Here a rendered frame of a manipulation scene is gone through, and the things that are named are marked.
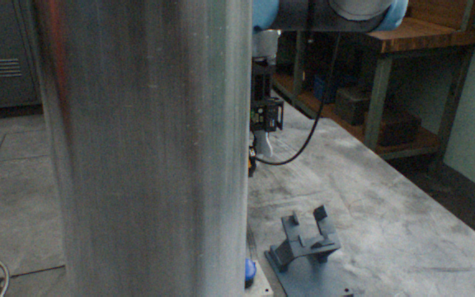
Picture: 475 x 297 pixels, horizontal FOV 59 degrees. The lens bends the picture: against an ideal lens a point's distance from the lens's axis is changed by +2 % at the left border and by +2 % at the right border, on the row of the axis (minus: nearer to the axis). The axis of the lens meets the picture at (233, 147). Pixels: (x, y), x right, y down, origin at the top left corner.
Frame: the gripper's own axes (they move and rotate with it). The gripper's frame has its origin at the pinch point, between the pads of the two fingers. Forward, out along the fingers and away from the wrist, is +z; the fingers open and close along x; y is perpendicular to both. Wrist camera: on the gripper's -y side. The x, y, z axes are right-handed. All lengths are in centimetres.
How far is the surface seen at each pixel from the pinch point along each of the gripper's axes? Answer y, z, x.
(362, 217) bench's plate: 6.6, 13.2, 22.0
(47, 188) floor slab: -159, 93, -64
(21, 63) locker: -271, 50, -82
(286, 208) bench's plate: -0.4, 13.1, 8.9
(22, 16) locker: -271, 17, -74
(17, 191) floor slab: -160, 93, -80
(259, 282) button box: 21.0, 8.6, -5.1
